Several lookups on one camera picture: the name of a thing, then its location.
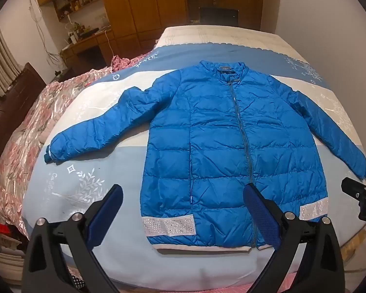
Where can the wooden desk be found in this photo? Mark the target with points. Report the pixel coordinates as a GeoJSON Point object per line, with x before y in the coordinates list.
{"type": "Point", "coordinates": [85, 47]}

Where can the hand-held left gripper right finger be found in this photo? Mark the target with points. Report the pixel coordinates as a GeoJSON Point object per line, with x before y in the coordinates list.
{"type": "Point", "coordinates": [259, 210]}

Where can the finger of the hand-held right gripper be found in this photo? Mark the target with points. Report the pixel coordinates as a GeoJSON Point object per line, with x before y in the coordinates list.
{"type": "Point", "coordinates": [353, 187]}

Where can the pink floral quilt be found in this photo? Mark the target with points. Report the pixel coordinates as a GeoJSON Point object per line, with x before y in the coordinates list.
{"type": "Point", "coordinates": [30, 128]}

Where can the white quilted mattress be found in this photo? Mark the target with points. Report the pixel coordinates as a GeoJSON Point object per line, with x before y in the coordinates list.
{"type": "Point", "coordinates": [219, 36]}

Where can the black chair back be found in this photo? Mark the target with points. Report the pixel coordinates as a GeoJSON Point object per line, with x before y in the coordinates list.
{"type": "Point", "coordinates": [218, 16]}

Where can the blue puffer jacket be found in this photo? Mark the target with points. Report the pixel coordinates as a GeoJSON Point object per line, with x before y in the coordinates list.
{"type": "Point", "coordinates": [219, 146]}

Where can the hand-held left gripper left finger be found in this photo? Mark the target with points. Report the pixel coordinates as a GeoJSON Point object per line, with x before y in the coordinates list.
{"type": "Point", "coordinates": [108, 207]}

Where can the striped curtain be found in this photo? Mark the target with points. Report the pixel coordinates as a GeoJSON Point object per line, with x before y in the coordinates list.
{"type": "Point", "coordinates": [1, 58]}

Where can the blue white printed blanket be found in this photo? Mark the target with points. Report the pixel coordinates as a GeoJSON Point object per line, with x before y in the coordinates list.
{"type": "Point", "coordinates": [88, 158]}

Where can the wooden wardrobe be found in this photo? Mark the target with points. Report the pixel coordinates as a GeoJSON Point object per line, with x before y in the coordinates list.
{"type": "Point", "coordinates": [170, 3]}

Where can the white basket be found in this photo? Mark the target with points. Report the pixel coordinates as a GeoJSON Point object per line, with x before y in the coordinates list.
{"type": "Point", "coordinates": [4, 262]}

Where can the dark wooden headboard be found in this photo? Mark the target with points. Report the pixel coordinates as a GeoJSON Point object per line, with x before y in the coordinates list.
{"type": "Point", "coordinates": [15, 110]}

